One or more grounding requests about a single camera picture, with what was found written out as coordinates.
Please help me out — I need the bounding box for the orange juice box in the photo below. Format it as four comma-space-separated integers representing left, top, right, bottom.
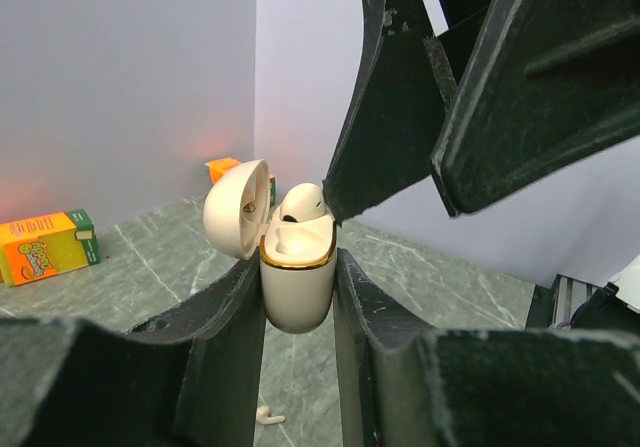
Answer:
1, 209, 101, 287
205, 157, 276, 207

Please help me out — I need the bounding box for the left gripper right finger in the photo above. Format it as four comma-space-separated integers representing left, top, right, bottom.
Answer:
333, 250, 639, 446

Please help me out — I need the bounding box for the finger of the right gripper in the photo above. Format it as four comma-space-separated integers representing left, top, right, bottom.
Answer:
323, 0, 445, 223
431, 0, 639, 217

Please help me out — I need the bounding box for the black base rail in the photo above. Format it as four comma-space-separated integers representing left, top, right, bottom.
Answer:
525, 275, 599, 330

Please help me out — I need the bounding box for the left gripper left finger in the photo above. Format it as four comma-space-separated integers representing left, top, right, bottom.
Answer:
1, 259, 265, 446

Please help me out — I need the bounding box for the pink earbud charging case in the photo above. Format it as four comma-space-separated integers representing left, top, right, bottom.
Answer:
203, 159, 338, 335

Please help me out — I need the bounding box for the pink earbud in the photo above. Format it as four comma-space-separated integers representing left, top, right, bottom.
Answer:
256, 405, 286, 425
280, 183, 326, 223

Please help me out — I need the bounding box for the orange juice box back middle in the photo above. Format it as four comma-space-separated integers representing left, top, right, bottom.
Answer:
1, 209, 101, 287

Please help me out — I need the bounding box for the orange juice box back right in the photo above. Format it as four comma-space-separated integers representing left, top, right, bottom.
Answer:
205, 157, 276, 207

